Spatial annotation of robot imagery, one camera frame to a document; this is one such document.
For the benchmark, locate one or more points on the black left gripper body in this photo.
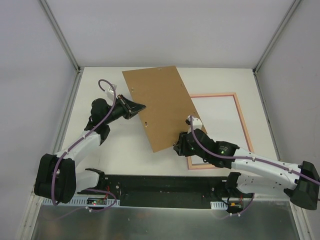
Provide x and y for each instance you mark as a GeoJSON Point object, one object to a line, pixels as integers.
{"type": "Point", "coordinates": [125, 108]}

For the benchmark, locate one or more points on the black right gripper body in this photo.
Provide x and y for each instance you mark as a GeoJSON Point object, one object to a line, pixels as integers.
{"type": "Point", "coordinates": [182, 144]}

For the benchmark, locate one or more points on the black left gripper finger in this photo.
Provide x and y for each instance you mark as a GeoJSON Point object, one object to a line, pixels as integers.
{"type": "Point", "coordinates": [133, 112]}
{"type": "Point", "coordinates": [132, 106]}

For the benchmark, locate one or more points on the pink wooden picture frame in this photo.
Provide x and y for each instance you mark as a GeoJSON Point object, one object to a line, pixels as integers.
{"type": "Point", "coordinates": [225, 130]}

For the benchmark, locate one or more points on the brown cardboard backing board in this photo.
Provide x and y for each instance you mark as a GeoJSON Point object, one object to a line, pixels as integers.
{"type": "Point", "coordinates": [167, 101]}

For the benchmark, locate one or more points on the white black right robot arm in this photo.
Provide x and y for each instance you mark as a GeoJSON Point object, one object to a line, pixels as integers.
{"type": "Point", "coordinates": [253, 174]}

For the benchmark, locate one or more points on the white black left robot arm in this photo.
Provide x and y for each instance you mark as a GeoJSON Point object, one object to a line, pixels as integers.
{"type": "Point", "coordinates": [70, 160]}

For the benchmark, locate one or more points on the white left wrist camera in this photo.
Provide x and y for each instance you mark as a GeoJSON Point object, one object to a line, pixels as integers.
{"type": "Point", "coordinates": [110, 92]}

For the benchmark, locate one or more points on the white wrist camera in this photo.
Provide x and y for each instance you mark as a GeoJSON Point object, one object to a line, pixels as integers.
{"type": "Point", "coordinates": [110, 92]}
{"type": "Point", "coordinates": [193, 122]}

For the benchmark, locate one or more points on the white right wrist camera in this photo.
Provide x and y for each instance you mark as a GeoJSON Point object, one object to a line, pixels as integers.
{"type": "Point", "coordinates": [193, 122]}

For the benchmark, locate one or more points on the aluminium front rail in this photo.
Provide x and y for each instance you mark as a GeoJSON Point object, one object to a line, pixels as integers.
{"type": "Point", "coordinates": [236, 180]}

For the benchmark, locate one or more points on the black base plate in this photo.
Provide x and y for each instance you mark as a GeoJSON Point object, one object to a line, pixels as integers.
{"type": "Point", "coordinates": [184, 192]}

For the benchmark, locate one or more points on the right white cable duct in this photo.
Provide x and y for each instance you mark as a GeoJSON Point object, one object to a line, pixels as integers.
{"type": "Point", "coordinates": [219, 205]}

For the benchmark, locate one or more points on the white cable duct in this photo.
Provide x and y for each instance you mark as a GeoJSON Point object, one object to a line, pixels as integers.
{"type": "Point", "coordinates": [219, 205]}
{"type": "Point", "coordinates": [91, 201]}

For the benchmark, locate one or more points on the left white cable duct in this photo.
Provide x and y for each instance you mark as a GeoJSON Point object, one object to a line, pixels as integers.
{"type": "Point", "coordinates": [91, 201]}

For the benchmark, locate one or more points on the left aluminium corner post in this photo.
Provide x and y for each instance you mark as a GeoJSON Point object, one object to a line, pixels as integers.
{"type": "Point", "coordinates": [59, 34]}

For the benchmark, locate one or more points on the aluminium corner post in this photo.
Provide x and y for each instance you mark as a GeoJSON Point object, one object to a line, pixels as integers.
{"type": "Point", "coordinates": [59, 34]}
{"type": "Point", "coordinates": [277, 34]}

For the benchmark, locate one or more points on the right aluminium corner post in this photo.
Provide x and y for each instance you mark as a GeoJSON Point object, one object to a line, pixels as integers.
{"type": "Point", "coordinates": [277, 34]}

